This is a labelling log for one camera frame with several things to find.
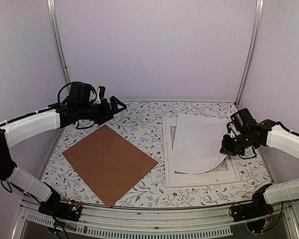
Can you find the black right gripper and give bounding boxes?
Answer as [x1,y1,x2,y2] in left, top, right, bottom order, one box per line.
[220,131,256,156]

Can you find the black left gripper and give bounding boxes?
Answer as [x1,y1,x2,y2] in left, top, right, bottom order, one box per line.
[78,96,128,126]

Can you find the dark red blue photo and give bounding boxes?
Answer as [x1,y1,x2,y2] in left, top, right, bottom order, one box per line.
[170,114,228,174]

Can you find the brown cardboard backing board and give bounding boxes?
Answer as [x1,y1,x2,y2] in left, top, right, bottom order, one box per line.
[63,125,157,208]

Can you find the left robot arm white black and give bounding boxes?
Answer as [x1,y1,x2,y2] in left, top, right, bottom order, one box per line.
[0,82,127,216]

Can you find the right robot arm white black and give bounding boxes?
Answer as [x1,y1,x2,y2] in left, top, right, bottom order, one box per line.
[220,119,299,217]

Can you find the floral patterned table cover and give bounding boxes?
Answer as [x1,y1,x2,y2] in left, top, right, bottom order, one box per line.
[41,102,272,209]

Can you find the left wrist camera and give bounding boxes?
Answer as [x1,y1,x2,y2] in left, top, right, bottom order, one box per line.
[94,86,106,104]

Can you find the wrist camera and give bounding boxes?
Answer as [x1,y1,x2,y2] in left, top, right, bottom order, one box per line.
[231,108,257,133]
[94,86,106,104]

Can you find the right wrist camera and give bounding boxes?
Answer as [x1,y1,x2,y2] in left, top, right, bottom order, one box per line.
[231,108,257,133]

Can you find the white picture frame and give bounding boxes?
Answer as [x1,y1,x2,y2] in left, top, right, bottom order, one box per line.
[162,117,242,188]

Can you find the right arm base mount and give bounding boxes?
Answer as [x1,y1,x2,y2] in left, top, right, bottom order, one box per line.
[228,184,284,235]

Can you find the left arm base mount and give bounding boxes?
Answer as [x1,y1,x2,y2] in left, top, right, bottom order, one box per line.
[38,186,82,222]

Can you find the aluminium front rail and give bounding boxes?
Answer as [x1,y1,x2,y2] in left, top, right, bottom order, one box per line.
[13,196,299,239]

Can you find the left aluminium corner post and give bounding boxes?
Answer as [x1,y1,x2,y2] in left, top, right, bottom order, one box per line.
[46,0,71,84]

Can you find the aluminium corner post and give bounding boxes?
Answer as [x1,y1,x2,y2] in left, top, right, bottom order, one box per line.
[235,0,264,107]
[46,0,71,84]

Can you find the right aluminium corner post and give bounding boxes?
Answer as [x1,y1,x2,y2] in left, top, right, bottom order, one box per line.
[235,0,264,107]

